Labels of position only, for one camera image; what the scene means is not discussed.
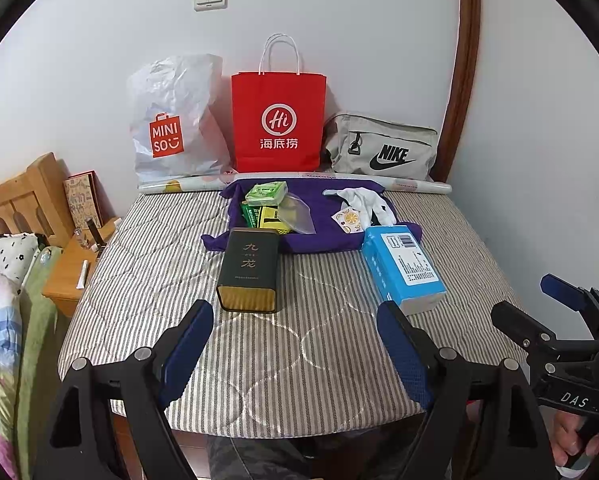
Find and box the green wet wipes pack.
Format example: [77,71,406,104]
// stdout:
[244,181,288,206]

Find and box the blue tissue pack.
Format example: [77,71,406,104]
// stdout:
[362,225,447,316]

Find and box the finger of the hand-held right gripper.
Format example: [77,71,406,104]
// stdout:
[539,274,594,311]
[490,301,555,358]

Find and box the brown patterned notebook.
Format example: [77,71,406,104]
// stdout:
[62,170,104,231]

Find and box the white drawstring mesh bag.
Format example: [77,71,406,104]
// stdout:
[324,187,397,228]

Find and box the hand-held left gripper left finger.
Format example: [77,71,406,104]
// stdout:
[32,299,215,480]

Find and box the rolled white paper poster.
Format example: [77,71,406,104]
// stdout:
[138,172,453,196]

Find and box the white polka dot pillow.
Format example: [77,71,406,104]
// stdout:
[0,232,40,281]

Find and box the yellow zip pouch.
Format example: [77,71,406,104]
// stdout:
[256,205,292,235]

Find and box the red paper bag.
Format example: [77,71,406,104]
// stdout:
[230,34,329,173]

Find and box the fruit print pouch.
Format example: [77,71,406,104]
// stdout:
[331,208,364,234]

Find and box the person's right hand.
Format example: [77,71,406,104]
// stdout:
[552,407,599,471]

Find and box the black tea tin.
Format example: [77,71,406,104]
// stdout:
[216,227,281,315]

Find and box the brown wooden door frame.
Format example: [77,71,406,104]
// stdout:
[432,0,481,183]

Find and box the purple towel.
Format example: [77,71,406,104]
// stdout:
[200,179,424,253]

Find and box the white plastic shopping bag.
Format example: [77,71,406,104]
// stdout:
[126,54,232,186]

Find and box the wooden nightstand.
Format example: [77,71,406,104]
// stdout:
[42,216,123,318]

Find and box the green blanket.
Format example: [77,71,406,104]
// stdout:
[16,246,65,461]

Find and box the grey waist bag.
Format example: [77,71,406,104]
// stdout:
[323,113,439,181]

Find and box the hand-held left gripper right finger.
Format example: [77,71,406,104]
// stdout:
[377,300,560,480]

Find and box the clear zip bag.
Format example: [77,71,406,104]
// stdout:
[279,192,317,235]

